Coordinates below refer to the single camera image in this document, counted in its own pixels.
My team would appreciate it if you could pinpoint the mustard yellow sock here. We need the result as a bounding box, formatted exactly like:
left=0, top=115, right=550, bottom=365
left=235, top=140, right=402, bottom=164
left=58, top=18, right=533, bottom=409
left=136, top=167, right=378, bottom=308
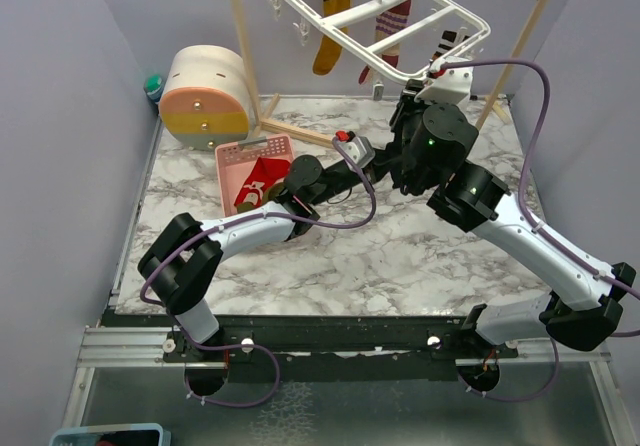
left=431, top=27, right=470, bottom=62

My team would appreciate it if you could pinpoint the mustard sock striped cuff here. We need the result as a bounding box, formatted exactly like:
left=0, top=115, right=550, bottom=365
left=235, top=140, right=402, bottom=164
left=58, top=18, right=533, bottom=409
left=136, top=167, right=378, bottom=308
left=312, top=0, right=354, bottom=76

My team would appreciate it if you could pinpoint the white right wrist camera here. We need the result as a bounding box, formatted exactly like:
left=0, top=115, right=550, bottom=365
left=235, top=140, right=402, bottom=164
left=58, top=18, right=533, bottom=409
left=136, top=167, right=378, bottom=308
left=416, top=56, right=474, bottom=112

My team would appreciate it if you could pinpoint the maroon cream striped sock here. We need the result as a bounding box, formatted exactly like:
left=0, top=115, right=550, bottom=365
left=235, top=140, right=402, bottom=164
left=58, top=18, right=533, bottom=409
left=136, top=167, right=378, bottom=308
left=375, top=0, right=412, bottom=67

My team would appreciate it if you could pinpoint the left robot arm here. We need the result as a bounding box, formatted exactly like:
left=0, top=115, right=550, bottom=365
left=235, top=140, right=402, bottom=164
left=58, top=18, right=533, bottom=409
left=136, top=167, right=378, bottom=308
left=138, top=148, right=397, bottom=361

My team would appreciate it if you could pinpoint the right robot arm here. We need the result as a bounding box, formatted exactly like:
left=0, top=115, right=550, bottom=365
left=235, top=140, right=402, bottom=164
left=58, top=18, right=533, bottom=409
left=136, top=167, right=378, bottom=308
left=387, top=80, right=635, bottom=357

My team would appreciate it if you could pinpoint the round pastel drawer cabinet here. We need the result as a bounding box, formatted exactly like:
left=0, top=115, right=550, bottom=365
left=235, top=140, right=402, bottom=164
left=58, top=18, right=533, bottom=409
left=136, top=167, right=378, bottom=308
left=159, top=45, right=251, bottom=151

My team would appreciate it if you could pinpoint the green striped sock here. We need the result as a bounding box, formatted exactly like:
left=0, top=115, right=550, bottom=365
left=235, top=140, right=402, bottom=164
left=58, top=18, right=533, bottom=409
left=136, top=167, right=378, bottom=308
left=235, top=181, right=284, bottom=213

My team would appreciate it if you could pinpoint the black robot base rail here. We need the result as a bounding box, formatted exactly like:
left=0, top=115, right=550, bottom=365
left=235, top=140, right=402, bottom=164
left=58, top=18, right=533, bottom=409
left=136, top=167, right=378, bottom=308
left=97, top=310, right=521, bottom=382

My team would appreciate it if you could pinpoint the pink perforated plastic basket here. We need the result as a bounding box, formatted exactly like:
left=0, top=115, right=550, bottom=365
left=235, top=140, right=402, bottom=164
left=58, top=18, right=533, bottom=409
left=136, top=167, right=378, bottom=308
left=215, top=134, right=294, bottom=216

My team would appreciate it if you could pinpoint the wooden clothes rack frame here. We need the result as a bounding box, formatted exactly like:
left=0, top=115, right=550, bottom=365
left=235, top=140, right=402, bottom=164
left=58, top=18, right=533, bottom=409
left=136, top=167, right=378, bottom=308
left=223, top=0, right=562, bottom=147

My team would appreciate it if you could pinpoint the white plastic clip hanger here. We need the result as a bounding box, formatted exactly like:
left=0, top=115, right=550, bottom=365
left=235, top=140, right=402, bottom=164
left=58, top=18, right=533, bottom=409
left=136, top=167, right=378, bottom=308
left=270, top=0, right=485, bottom=84

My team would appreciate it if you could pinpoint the blue storage bin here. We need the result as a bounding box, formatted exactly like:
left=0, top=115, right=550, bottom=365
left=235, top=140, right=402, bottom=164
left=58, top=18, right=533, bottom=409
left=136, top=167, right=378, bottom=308
left=49, top=423, right=172, bottom=446

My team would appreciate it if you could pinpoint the red sock white pattern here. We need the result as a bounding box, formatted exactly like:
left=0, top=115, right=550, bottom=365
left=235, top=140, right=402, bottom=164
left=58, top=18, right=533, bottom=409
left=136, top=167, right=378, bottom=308
left=234, top=157, right=291, bottom=209

